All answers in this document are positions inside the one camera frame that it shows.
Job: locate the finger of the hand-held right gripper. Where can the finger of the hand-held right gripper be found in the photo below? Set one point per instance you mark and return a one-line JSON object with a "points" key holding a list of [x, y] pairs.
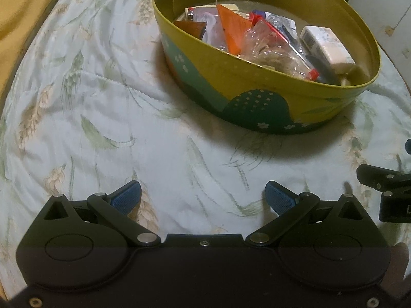
{"points": [[408, 146], [372, 176]]}

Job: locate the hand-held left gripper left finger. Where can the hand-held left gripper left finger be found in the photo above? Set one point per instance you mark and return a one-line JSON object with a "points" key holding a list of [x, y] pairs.
{"points": [[126, 198]]}

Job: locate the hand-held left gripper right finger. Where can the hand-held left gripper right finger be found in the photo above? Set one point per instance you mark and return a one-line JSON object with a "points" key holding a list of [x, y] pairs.
{"points": [[279, 198]]}

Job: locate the cream flower hair clip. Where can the cream flower hair clip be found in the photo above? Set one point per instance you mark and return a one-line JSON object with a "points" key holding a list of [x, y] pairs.
{"points": [[351, 77]]}

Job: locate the round yellow patterned tin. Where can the round yellow patterned tin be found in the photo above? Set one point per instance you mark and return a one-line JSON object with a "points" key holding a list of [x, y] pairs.
{"points": [[257, 89]]}

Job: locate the pale peach small box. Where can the pale peach small box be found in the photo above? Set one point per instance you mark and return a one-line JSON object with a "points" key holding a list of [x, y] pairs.
{"points": [[327, 48]]}

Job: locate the clear snack packet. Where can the clear snack packet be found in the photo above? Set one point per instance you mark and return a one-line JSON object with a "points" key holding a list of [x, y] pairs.
{"points": [[273, 51]]}

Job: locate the blue plush toy packet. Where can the blue plush toy packet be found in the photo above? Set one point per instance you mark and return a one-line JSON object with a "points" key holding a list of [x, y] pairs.
{"points": [[282, 24]]}

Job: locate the orange tube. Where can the orange tube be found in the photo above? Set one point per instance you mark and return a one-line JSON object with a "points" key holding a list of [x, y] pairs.
{"points": [[232, 29]]}

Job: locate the brown packet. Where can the brown packet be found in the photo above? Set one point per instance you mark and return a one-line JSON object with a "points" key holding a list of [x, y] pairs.
{"points": [[191, 29]]}

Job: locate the clear plastic packet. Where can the clear plastic packet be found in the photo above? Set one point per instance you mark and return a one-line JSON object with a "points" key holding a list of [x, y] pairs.
{"points": [[205, 19]]}

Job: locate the floral bed quilt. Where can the floral bed quilt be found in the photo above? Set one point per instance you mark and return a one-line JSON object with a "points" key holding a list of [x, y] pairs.
{"points": [[96, 102]]}

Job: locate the yellow blanket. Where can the yellow blanket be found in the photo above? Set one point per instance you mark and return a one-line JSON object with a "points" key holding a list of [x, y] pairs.
{"points": [[19, 22]]}

